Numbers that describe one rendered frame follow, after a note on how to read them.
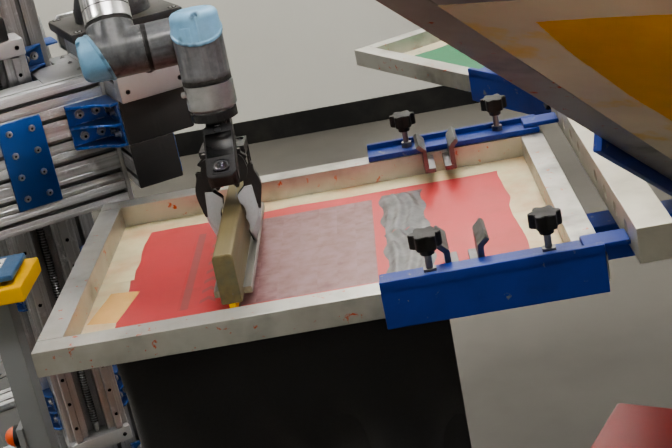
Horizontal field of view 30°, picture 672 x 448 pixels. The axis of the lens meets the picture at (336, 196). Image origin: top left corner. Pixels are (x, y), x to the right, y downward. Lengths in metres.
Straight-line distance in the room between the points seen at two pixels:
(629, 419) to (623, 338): 2.48
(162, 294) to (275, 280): 0.18
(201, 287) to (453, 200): 0.44
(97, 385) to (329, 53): 3.22
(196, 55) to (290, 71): 3.95
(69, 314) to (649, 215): 0.82
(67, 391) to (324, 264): 1.03
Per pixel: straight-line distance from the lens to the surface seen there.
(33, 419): 2.28
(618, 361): 3.48
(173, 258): 2.06
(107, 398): 2.83
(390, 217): 2.02
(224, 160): 1.83
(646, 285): 3.88
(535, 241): 1.85
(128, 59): 1.96
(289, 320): 1.69
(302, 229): 2.05
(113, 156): 2.54
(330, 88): 5.82
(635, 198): 1.73
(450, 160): 2.14
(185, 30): 1.86
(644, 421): 1.11
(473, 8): 0.85
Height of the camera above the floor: 1.69
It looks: 20 degrees down
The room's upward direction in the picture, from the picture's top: 11 degrees counter-clockwise
